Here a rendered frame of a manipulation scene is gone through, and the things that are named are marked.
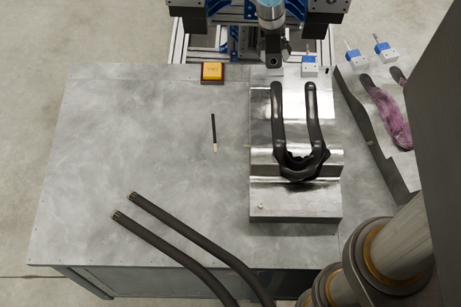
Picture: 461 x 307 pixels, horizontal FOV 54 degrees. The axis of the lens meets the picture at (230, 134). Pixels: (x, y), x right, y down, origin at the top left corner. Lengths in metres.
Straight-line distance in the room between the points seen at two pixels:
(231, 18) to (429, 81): 1.58
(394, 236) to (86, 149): 1.16
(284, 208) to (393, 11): 1.96
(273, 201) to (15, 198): 1.48
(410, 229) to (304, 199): 0.88
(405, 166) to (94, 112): 0.98
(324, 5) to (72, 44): 1.67
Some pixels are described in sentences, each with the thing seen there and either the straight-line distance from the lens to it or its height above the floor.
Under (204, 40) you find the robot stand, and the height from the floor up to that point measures 0.21.
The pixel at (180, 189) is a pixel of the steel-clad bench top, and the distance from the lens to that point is 1.39.
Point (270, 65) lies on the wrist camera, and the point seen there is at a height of 1.06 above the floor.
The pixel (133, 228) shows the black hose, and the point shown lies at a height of 0.84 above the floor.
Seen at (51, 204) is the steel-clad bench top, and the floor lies 0.80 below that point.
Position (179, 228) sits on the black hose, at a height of 0.87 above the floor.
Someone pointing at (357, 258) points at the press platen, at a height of 1.54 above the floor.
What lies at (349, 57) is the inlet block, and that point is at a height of 0.87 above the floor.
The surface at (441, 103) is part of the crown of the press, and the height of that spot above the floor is 1.86.
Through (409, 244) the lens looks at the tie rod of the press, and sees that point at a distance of 0.48.
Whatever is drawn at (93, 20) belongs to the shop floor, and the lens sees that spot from 2.94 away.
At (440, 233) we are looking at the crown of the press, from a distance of 0.30.
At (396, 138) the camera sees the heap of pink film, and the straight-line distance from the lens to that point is 1.45.
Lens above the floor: 2.09
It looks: 62 degrees down
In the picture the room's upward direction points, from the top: straight up
